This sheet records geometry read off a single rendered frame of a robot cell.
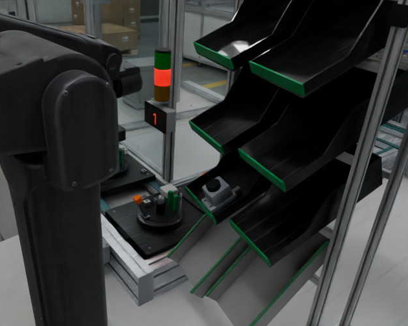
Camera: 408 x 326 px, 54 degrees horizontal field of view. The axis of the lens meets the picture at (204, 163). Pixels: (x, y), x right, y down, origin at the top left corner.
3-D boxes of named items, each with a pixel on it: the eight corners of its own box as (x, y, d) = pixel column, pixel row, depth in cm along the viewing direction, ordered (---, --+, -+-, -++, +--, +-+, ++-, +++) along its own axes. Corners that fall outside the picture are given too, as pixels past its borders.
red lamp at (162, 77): (159, 86, 119) (160, 71, 117) (151, 82, 123) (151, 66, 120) (173, 85, 122) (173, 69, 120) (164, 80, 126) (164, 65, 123)
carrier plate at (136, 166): (92, 200, 128) (92, 194, 127) (63, 168, 144) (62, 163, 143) (155, 180, 142) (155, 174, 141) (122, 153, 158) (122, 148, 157)
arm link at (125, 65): (78, 40, 79) (106, 55, 75) (122, 33, 87) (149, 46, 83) (78, 95, 86) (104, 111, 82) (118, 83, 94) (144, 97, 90)
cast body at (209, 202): (214, 220, 82) (204, 197, 78) (204, 209, 86) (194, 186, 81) (247, 198, 84) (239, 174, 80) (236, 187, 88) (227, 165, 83)
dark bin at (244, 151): (284, 193, 64) (276, 160, 60) (240, 158, 74) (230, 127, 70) (408, 107, 70) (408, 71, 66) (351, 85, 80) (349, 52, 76)
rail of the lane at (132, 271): (138, 306, 103) (138, 275, 97) (26, 165, 162) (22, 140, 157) (156, 297, 106) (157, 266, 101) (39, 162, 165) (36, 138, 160)
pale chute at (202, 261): (202, 299, 90) (190, 293, 87) (177, 262, 100) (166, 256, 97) (285, 207, 90) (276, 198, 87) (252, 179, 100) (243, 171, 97)
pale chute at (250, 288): (249, 346, 80) (237, 341, 77) (215, 300, 90) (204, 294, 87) (342, 243, 80) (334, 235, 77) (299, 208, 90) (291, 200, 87)
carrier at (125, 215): (147, 260, 105) (147, 222, 99) (105, 215, 121) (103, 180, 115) (216, 229, 119) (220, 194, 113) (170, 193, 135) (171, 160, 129)
